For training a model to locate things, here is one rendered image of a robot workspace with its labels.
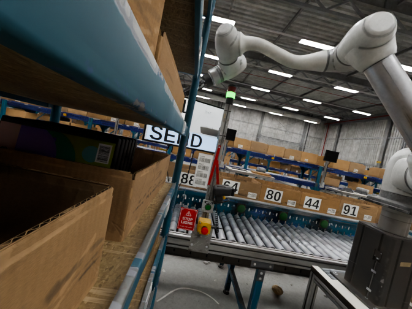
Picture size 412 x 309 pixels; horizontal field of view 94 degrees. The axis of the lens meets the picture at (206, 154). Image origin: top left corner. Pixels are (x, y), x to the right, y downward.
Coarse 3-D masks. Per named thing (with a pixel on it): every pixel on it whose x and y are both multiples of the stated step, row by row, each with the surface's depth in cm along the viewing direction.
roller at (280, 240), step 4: (264, 220) 169; (264, 224) 164; (268, 224) 161; (268, 228) 157; (272, 228) 154; (272, 232) 148; (276, 232) 146; (276, 236) 142; (280, 236) 141; (280, 240) 136; (284, 240) 136; (284, 244) 130; (284, 248) 128; (288, 248) 125
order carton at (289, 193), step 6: (258, 180) 205; (264, 180) 205; (264, 186) 176; (270, 186) 176; (276, 186) 177; (282, 186) 207; (288, 186) 203; (264, 192) 176; (288, 192) 178; (294, 192) 178; (300, 192) 178; (282, 198) 178; (288, 198) 178; (294, 198) 178; (282, 204) 178
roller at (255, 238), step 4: (244, 216) 167; (244, 220) 161; (244, 224) 157; (248, 224) 151; (248, 228) 147; (252, 228) 145; (252, 232) 139; (252, 236) 136; (256, 236) 133; (256, 240) 128; (260, 240) 127; (256, 244) 126; (260, 244) 123
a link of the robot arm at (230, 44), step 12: (228, 24) 84; (216, 36) 86; (228, 36) 84; (240, 36) 86; (252, 36) 89; (216, 48) 91; (228, 48) 88; (240, 48) 88; (252, 48) 90; (264, 48) 89; (276, 48) 90; (228, 60) 94; (276, 60) 95; (288, 60) 94; (300, 60) 94; (312, 60) 93; (324, 60) 91
